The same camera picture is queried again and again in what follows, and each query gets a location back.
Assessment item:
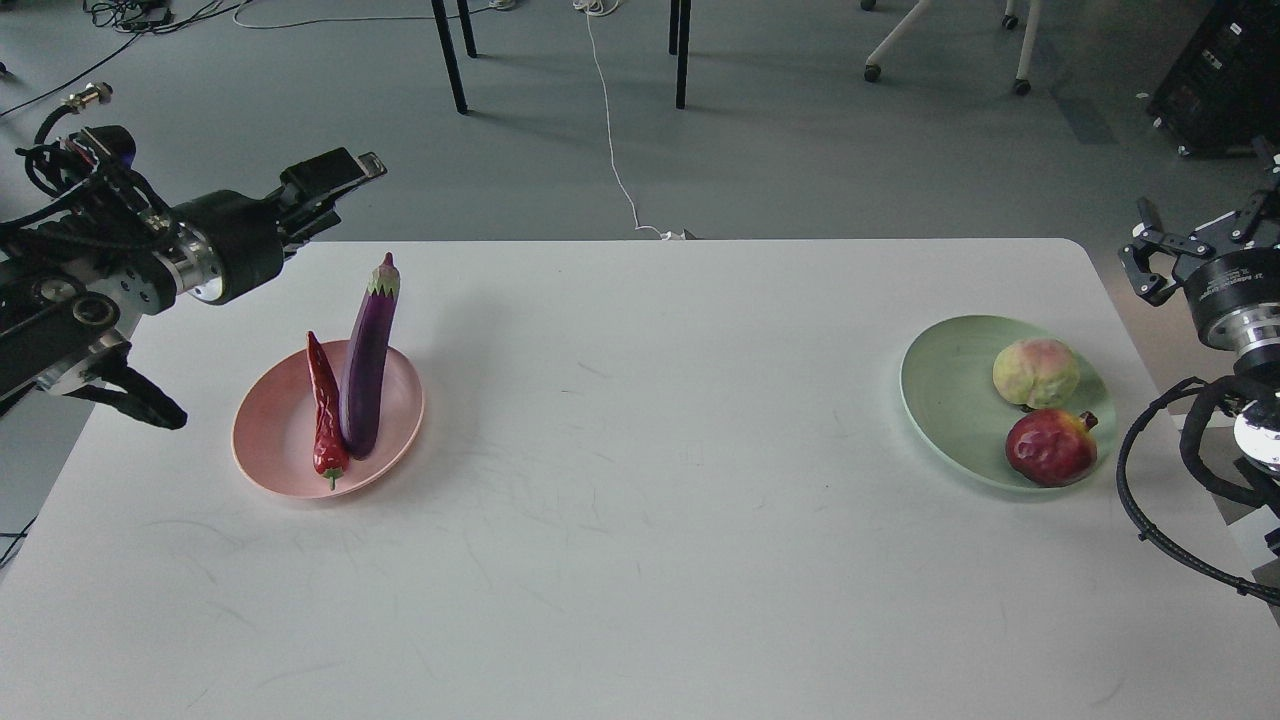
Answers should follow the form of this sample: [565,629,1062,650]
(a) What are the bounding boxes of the black table leg right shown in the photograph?
[668,0,692,110]

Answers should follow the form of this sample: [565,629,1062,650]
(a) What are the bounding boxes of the white floor cable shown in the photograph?
[572,0,698,242]

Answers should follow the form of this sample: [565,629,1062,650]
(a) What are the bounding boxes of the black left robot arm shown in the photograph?
[1,83,387,429]

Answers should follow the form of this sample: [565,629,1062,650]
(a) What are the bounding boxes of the white chair base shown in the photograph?
[861,1,1044,97]

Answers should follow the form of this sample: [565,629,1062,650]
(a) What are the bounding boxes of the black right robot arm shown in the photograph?
[1115,136,1279,606]

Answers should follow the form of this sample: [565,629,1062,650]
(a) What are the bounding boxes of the red pomegranate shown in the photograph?
[1004,407,1098,488]

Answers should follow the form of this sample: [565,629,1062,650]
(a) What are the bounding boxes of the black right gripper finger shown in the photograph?
[1117,197,1201,307]
[1199,135,1279,251]

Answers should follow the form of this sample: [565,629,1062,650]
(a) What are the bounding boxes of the black equipment case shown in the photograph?
[1147,1,1279,158]

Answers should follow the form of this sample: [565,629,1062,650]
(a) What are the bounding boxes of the purple eggplant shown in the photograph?
[339,251,401,459]

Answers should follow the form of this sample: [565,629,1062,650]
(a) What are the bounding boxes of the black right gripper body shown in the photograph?
[1183,247,1279,354]

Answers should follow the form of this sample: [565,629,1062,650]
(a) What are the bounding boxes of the green pink peach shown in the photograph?
[992,337,1082,409]

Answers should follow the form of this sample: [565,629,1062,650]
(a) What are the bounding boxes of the black table leg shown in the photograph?
[668,0,692,110]
[429,0,477,115]

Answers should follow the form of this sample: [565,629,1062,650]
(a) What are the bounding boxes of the red chili pepper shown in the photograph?
[305,331,351,492]

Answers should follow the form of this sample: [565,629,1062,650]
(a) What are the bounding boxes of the pink plate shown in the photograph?
[232,348,428,500]

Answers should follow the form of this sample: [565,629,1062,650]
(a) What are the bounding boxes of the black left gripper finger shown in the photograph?
[280,205,342,256]
[265,149,387,217]

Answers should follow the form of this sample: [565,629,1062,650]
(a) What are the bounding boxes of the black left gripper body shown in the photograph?
[165,190,285,305]

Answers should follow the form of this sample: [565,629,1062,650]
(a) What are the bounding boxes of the black table leg left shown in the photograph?
[429,0,477,115]

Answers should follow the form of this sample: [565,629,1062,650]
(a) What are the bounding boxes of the black floor cables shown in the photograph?
[0,0,251,119]

